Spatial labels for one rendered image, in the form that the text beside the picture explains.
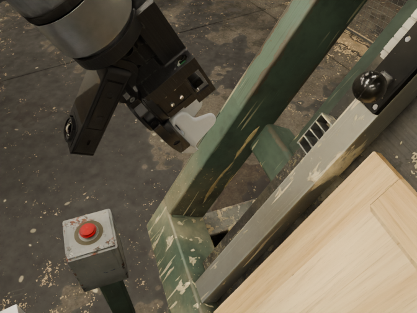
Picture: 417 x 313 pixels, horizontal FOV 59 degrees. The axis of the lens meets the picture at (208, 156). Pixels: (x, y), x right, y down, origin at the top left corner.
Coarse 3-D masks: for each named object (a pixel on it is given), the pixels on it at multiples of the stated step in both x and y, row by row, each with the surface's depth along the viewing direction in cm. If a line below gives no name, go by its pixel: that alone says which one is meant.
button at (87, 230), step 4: (84, 224) 88; (88, 224) 88; (92, 224) 88; (80, 228) 88; (84, 228) 87; (88, 228) 87; (92, 228) 87; (80, 232) 87; (84, 232) 86; (88, 232) 86; (92, 232) 86; (84, 236) 86; (88, 236) 86
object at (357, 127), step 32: (352, 128) 55; (384, 128) 55; (320, 160) 59; (352, 160) 58; (288, 192) 64; (320, 192) 62; (256, 224) 69; (288, 224) 67; (224, 256) 75; (256, 256) 72; (224, 288) 78
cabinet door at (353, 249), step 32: (384, 160) 53; (352, 192) 56; (384, 192) 52; (416, 192) 50; (320, 224) 60; (352, 224) 55; (384, 224) 51; (416, 224) 48; (288, 256) 64; (320, 256) 59; (352, 256) 55; (384, 256) 51; (416, 256) 47; (256, 288) 70; (288, 288) 64; (320, 288) 58; (352, 288) 54; (384, 288) 50; (416, 288) 47
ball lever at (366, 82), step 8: (368, 72) 42; (376, 72) 41; (384, 72) 50; (360, 80) 42; (368, 80) 41; (376, 80) 41; (384, 80) 41; (392, 80) 50; (352, 88) 43; (360, 88) 42; (368, 88) 41; (376, 88) 41; (384, 88) 41; (360, 96) 42; (368, 96) 41; (376, 96) 41
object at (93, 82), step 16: (96, 80) 34; (112, 80) 34; (80, 96) 37; (96, 96) 34; (112, 96) 35; (80, 112) 37; (96, 112) 35; (112, 112) 36; (64, 128) 39; (80, 128) 36; (96, 128) 37; (80, 144) 37; (96, 144) 38
